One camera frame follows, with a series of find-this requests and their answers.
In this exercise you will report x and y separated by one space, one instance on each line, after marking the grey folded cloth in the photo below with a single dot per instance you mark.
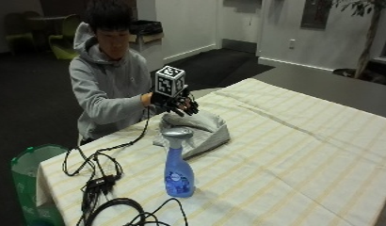
197 130

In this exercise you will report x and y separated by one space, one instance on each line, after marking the white marker cube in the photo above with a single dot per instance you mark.
169 81

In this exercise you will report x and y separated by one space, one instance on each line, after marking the blue spray bottle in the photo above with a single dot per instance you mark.
178 166

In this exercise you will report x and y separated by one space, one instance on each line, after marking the striped cream tablecloth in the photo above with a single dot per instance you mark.
242 157

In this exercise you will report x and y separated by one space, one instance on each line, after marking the the person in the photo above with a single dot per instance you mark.
105 81

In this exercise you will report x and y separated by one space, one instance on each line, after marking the black lined bin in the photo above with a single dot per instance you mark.
145 33

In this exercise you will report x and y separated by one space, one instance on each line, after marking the green chair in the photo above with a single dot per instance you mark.
64 37
18 33

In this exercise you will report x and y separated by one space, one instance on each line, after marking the dark round table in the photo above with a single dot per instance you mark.
44 20

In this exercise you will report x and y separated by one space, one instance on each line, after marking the green bag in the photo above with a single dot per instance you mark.
32 185

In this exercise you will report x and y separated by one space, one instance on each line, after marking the indoor tree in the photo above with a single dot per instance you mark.
368 34

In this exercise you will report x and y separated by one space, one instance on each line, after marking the white wall outlet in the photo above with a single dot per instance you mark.
291 43

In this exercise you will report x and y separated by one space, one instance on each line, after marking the dark wall panel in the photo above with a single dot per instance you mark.
315 14

